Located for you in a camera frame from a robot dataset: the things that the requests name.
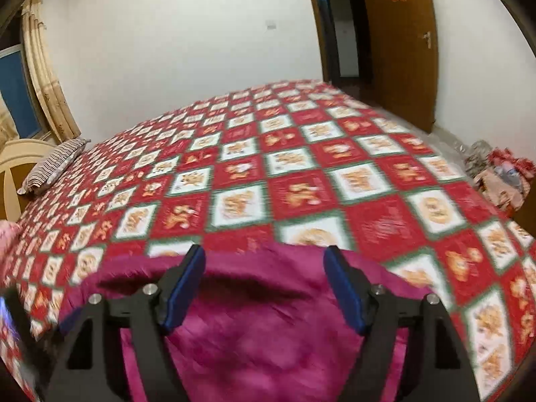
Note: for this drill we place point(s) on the beige curtain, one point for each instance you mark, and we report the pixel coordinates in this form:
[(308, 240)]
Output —
[(46, 79)]

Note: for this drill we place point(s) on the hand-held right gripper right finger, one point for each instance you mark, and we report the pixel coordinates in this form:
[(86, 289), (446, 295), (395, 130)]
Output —
[(343, 289)]

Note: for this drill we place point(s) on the striped pillow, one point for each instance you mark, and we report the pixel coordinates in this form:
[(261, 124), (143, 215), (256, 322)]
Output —
[(52, 165)]

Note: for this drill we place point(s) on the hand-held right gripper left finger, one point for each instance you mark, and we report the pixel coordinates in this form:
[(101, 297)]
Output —
[(184, 289)]

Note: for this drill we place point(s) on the pink cloth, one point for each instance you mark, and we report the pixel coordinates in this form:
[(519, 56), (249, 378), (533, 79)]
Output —
[(8, 232)]

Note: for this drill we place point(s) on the brown wooden door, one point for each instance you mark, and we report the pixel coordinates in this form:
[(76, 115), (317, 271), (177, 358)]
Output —
[(398, 50)]

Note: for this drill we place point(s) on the pile of clothes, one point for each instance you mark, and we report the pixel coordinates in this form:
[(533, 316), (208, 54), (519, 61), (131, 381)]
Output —
[(498, 176)]

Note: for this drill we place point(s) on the cream wooden headboard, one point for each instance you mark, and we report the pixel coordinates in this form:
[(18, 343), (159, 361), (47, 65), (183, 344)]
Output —
[(16, 163)]

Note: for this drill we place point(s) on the wooden door frame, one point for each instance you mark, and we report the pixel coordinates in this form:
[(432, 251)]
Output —
[(320, 21)]

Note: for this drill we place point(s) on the window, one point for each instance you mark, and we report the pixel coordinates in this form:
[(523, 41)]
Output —
[(16, 88)]

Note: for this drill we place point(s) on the magenta puffer jacket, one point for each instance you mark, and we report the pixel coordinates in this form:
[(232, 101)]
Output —
[(259, 335)]

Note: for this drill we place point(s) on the red printed blanket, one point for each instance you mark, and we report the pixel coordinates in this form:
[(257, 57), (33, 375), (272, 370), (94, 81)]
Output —
[(293, 167)]

